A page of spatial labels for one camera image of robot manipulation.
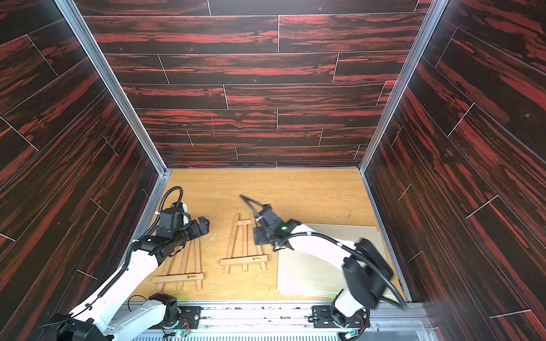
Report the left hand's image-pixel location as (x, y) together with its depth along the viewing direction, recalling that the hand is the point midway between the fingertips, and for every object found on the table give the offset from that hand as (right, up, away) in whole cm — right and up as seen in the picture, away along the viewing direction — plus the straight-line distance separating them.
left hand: (202, 224), depth 84 cm
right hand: (+26, -3, +3) cm, 26 cm away
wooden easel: (+17, -15, +2) cm, 23 cm away
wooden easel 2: (-6, -19, -5) cm, 21 cm away
